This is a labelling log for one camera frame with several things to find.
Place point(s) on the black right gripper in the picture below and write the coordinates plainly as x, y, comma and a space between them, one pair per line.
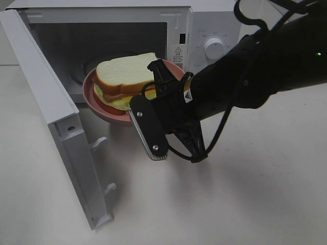
169, 101

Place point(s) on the toast sandwich with lettuce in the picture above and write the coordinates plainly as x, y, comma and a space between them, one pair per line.
116, 81

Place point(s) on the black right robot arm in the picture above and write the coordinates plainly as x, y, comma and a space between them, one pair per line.
195, 108

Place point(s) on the upper white power knob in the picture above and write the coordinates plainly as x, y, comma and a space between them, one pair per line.
214, 48

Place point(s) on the glass microwave turntable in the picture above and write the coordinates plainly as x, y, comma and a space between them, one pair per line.
81, 68

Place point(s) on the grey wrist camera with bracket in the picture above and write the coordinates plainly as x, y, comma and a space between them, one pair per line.
149, 128

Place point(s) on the pink round plate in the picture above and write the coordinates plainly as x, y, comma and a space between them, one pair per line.
105, 112

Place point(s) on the white warning label sticker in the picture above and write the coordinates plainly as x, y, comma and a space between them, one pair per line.
177, 53

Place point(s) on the white microwave oven body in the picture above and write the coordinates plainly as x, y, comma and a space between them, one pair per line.
67, 31

